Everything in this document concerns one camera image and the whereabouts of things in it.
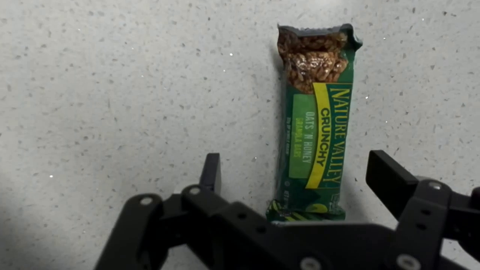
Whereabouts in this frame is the green granola bar packet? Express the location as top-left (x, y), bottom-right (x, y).
top-left (267, 24), bottom-right (362, 222)

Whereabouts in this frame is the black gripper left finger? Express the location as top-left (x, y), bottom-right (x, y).
top-left (95, 153), bottom-right (221, 270)

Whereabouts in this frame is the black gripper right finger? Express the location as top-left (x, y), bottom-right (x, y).
top-left (366, 150), bottom-right (480, 270)

